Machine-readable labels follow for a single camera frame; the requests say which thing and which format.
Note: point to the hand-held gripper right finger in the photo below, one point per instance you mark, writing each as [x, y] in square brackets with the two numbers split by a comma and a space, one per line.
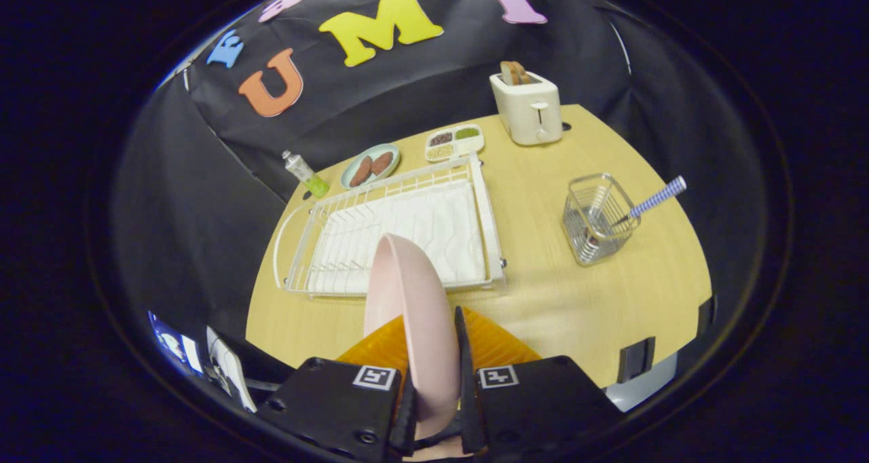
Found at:
[467, 381]

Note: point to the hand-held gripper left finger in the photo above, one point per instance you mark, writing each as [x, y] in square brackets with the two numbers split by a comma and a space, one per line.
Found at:
[326, 409]

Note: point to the pink plate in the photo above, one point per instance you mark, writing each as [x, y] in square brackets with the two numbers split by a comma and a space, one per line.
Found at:
[421, 313]

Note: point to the pale green oval plate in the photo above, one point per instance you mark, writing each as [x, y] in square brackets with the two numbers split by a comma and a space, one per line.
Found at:
[345, 176]

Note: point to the clear bottle with green liquid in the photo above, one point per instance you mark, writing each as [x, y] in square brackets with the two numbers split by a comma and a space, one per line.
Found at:
[309, 176]

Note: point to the brown sausage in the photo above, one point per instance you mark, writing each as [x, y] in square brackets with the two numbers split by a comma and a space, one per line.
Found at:
[382, 163]
[360, 172]

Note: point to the white divided tray with beans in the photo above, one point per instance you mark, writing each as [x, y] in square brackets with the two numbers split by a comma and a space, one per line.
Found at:
[453, 144]

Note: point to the white toaster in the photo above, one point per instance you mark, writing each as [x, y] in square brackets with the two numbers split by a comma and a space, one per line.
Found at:
[529, 117]

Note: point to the black backdrop cloth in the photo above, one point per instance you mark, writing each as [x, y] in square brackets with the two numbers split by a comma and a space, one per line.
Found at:
[407, 96]

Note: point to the brown toast slice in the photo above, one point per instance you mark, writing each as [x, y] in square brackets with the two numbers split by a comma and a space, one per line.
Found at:
[524, 73]
[508, 73]

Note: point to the black table bracket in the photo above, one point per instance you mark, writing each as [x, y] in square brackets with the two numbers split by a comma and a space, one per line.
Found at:
[637, 359]
[707, 316]

